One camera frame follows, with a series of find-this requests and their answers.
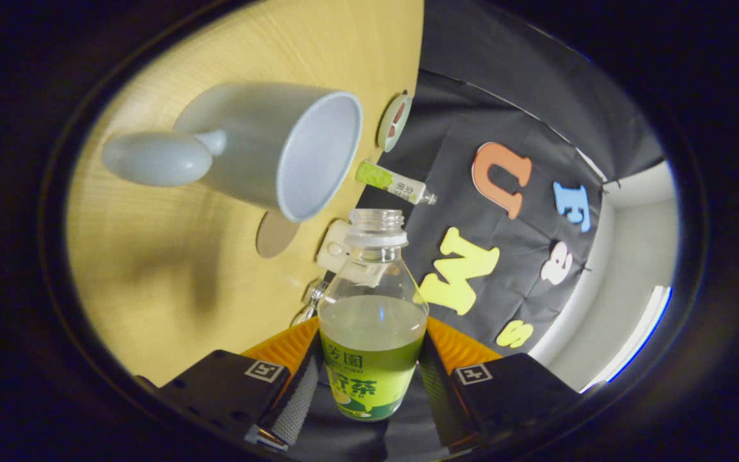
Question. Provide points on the green label juice bottle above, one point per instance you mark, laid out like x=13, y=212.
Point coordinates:
x=373, y=366

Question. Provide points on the pale green plate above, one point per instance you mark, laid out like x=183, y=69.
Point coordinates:
x=394, y=122

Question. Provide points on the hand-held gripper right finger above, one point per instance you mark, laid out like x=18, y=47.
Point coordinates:
x=437, y=398

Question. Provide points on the slim green label bottle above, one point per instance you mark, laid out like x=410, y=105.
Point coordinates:
x=392, y=181

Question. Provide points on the white cup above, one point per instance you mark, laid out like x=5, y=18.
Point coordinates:
x=247, y=147

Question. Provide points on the white toaster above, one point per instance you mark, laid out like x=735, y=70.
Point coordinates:
x=332, y=247

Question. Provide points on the wooden table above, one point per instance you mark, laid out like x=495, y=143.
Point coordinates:
x=151, y=256

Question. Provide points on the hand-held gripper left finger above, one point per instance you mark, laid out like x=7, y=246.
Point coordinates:
x=292, y=401

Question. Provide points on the round brown coaster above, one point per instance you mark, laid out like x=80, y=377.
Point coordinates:
x=274, y=236

